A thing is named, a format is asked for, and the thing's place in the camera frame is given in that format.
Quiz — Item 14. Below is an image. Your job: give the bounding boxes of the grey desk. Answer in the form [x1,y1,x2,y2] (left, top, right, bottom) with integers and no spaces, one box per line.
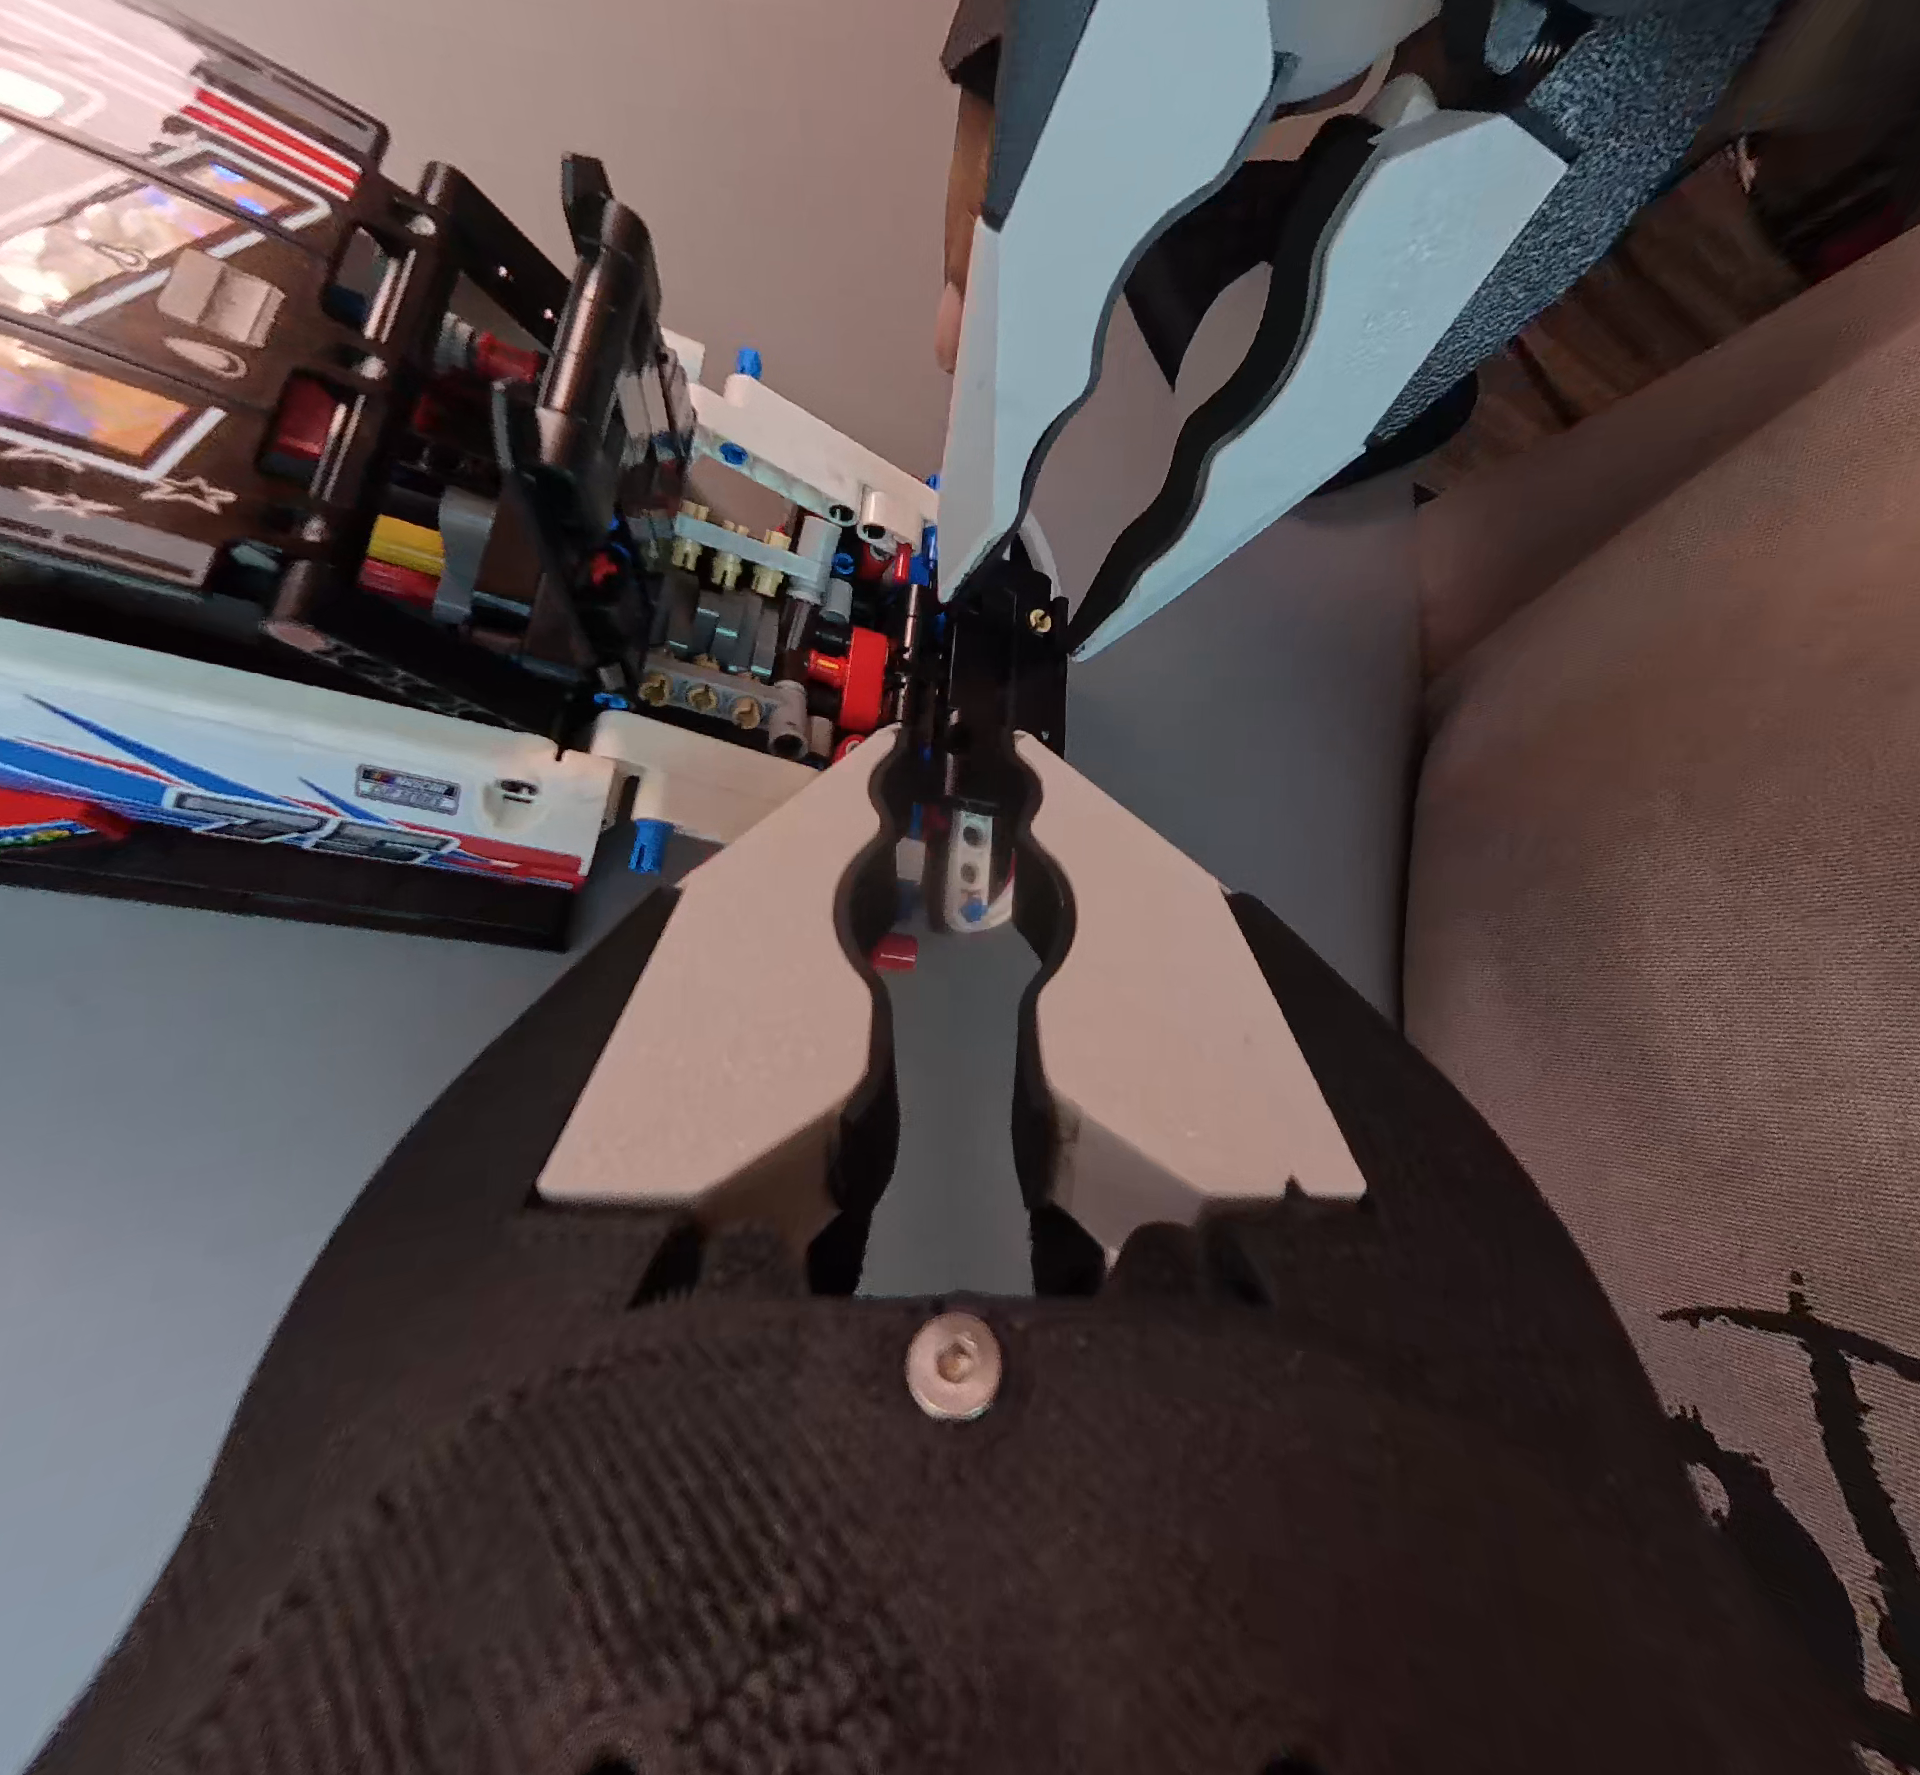
[0,561,1430,1775]

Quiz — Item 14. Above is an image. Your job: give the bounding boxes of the brick-built toy race car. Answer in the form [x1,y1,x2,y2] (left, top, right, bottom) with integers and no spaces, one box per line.
[0,0,961,956]

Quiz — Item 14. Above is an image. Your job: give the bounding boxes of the black brick panel piece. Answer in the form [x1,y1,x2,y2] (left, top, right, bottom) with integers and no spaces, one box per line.
[937,538,1074,818]

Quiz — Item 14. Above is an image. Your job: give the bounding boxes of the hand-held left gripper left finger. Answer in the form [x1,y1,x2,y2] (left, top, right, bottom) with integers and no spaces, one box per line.
[536,727,909,1296]

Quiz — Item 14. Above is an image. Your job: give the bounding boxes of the small brick subassembly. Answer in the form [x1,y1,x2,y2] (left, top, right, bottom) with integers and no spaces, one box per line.
[870,755,1037,980]

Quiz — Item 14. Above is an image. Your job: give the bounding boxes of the person's beige sweatshirt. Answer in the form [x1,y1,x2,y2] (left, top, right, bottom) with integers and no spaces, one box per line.
[1403,223,1920,1775]

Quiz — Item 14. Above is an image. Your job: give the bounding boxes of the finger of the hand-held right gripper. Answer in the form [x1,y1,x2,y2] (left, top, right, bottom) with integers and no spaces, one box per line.
[932,0,1299,602]
[1067,79,1572,664]

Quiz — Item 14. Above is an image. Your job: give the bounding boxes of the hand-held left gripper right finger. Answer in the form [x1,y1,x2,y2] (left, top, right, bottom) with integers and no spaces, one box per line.
[1009,729,1371,1274]

